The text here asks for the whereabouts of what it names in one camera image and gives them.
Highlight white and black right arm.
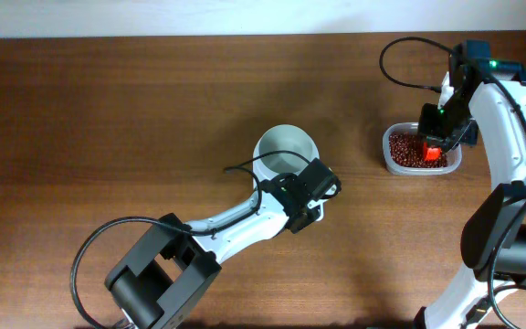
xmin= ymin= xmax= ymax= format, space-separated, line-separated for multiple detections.
xmin=414 ymin=40 xmax=526 ymax=328

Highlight red adzuki beans in container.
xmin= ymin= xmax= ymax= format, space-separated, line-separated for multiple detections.
xmin=388 ymin=133 xmax=447 ymax=169

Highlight white digital kitchen scale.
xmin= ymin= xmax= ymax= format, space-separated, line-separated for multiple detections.
xmin=251 ymin=132 xmax=326 ymax=224

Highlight clear plastic container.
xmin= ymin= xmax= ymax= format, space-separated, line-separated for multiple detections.
xmin=383 ymin=122 xmax=462 ymax=175

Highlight white bowl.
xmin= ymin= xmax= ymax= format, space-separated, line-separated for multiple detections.
xmin=253 ymin=124 xmax=320 ymax=180

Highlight red plastic scoop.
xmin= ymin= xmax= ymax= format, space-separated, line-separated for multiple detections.
xmin=423 ymin=142 xmax=442 ymax=162

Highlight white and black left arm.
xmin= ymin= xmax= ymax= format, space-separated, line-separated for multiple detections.
xmin=104 ymin=158 xmax=342 ymax=329

